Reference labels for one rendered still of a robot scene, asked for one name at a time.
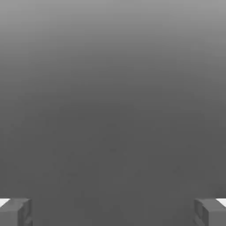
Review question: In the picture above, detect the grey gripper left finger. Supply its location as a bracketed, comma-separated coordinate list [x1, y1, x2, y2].
[0, 197, 34, 226]

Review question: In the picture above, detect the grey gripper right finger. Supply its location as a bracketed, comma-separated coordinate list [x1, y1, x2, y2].
[193, 197, 226, 226]

